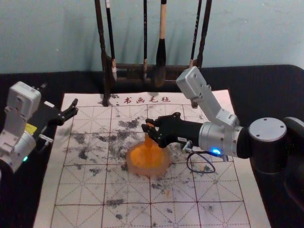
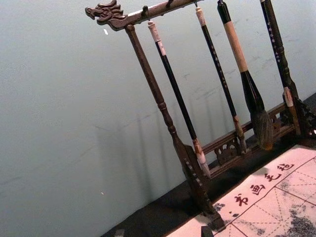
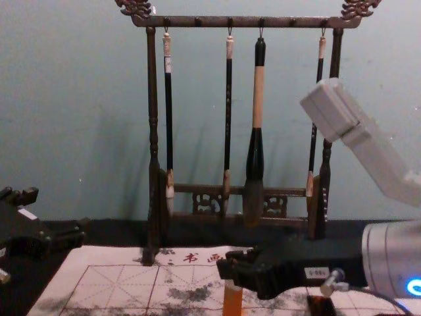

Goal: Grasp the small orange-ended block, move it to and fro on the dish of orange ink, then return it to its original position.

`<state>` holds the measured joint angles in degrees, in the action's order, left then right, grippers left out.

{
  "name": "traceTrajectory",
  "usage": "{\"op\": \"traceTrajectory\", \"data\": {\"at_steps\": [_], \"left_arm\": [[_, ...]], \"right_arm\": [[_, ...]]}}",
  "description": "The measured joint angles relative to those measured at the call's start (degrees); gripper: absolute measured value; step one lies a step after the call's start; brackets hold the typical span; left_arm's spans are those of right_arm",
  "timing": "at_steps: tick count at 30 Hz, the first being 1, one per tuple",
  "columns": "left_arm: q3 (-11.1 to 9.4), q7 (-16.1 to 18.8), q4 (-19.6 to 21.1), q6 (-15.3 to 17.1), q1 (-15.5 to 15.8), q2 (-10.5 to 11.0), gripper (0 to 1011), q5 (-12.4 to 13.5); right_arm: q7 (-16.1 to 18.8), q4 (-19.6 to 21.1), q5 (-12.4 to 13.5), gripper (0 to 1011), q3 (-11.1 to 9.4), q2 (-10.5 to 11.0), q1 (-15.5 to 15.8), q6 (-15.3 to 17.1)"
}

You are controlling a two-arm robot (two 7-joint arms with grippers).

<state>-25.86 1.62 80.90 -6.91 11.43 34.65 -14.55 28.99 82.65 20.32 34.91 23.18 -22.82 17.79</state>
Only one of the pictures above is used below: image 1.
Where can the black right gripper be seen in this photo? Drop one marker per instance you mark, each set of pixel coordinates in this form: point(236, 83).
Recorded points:
point(180, 130)

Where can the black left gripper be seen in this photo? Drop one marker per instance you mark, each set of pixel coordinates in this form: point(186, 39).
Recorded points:
point(46, 115)

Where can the orange translucent funnel-shaped dish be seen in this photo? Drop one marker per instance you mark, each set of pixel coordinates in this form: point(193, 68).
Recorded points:
point(148, 158)

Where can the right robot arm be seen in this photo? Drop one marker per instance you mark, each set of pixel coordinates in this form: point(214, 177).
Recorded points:
point(266, 142)

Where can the dark wooden brush rack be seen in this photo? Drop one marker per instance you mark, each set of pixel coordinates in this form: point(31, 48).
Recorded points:
point(102, 47)

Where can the white gridded calligraphy felt mat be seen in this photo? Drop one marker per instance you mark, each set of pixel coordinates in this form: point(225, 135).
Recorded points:
point(133, 197)

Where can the black brush with white tip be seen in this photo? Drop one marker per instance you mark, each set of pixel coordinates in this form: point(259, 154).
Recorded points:
point(110, 35)

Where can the thin black calligraphy brush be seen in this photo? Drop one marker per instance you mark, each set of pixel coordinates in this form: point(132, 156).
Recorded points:
point(145, 35)

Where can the black brush with reddish ferrule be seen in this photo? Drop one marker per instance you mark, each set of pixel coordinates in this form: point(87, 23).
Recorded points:
point(195, 35)

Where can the black table cloth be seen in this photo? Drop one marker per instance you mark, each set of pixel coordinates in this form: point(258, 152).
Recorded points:
point(261, 90)

